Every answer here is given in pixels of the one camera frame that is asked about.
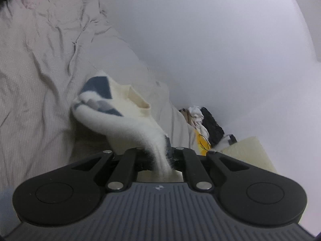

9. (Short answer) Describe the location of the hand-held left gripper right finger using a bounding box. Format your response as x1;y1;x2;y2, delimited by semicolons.
164;136;251;191

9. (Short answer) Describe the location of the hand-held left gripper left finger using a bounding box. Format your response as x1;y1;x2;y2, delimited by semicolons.
69;148;151;191

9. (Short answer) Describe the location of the cream sweater with blue-grey stripes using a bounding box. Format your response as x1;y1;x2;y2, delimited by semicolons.
70;70;182;183

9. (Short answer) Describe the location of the yellow printed cloth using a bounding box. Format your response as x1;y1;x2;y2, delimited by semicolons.
196;133;214;156

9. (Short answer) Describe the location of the black bag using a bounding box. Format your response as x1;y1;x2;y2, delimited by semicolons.
200;106;225;149

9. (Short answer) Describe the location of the white crumpled cloth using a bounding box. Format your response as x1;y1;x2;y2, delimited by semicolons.
188;105;209;136

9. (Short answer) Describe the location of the cardboard box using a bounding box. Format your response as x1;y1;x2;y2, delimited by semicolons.
179;108;191;124

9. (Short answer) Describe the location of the cream padded furniture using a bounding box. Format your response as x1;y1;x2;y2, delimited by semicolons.
220;136;278;174

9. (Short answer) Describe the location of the grey bed duvet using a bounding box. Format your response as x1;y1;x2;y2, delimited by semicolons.
0;0;193;194

